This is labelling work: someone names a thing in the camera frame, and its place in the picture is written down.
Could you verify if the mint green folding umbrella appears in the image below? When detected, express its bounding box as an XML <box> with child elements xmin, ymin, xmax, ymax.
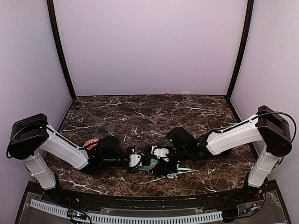
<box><xmin>138</xmin><ymin>159</ymin><xmax>193</xmax><ymax>179</ymax></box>

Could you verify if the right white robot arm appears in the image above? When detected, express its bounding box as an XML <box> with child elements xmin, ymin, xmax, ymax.
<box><xmin>151</xmin><ymin>105</ymin><xmax>295</xmax><ymax>188</ymax></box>

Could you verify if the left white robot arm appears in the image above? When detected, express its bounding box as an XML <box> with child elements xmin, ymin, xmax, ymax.
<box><xmin>6</xmin><ymin>113</ymin><xmax>151</xmax><ymax>190</ymax></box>

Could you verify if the orange patterned ceramic bowl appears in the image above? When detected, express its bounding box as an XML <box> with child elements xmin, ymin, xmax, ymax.
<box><xmin>83</xmin><ymin>139</ymin><xmax>99</xmax><ymax>150</ymax></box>

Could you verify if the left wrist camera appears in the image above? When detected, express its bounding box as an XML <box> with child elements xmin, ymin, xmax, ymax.
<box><xmin>127</xmin><ymin>147</ymin><xmax>142</xmax><ymax>168</ymax></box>

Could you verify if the white slotted cable duct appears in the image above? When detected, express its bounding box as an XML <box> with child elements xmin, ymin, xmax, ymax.
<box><xmin>29</xmin><ymin>199</ymin><xmax>223</xmax><ymax>224</ymax></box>

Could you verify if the black front table rail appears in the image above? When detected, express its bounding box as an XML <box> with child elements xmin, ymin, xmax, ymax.
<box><xmin>28</xmin><ymin>181</ymin><xmax>276</xmax><ymax>212</ymax></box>

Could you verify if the left black frame post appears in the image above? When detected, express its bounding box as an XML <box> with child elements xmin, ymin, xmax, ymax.
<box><xmin>46</xmin><ymin>0</ymin><xmax>77</xmax><ymax>101</ymax></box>

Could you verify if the black frame post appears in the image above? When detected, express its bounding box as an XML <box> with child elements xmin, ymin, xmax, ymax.
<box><xmin>46</xmin><ymin>0</ymin><xmax>77</xmax><ymax>101</ymax></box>
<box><xmin>226</xmin><ymin>0</ymin><xmax>254</xmax><ymax>100</ymax></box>

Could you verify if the right black frame post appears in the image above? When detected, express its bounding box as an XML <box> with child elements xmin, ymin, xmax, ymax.
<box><xmin>226</xmin><ymin>0</ymin><xmax>254</xmax><ymax>100</ymax></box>

